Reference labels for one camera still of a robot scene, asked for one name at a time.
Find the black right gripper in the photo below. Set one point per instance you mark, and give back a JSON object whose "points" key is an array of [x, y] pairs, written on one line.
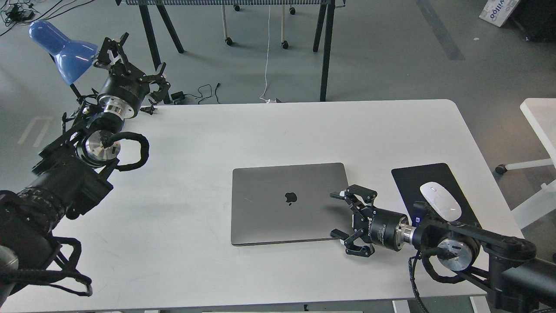
{"points": [[384, 228]]}

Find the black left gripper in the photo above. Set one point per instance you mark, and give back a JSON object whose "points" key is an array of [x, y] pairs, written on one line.
{"points": [[123, 92]]}

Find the grey laptop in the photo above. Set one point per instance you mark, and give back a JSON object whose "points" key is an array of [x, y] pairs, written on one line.
{"points": [[286, 204]]}

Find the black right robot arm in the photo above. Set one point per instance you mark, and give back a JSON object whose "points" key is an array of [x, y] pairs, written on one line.
{"points": [[505, 267]]}

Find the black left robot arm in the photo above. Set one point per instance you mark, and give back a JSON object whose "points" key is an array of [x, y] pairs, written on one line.
{"points": [[72, 177]]}

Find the blue desk lamp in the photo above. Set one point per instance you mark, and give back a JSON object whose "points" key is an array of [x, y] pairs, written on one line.
{"points": [[71, 57]]}

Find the black mouse pad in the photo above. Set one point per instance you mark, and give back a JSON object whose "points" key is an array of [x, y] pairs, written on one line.
{"points": [[410, 179]]}

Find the white computer mouse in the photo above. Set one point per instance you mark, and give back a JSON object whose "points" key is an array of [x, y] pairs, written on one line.
{"points": [[441, 200]]}

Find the white rolling cart legs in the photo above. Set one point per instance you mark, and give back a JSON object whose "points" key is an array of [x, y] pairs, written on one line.
{"points": [[236, 6]]}

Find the cardboard box with print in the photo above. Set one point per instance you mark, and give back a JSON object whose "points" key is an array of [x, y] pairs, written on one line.
{"points": [[497, 12]]}

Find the black power adapter with cable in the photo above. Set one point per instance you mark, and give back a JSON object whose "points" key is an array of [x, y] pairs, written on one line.
{"points": [[180, 98]]}

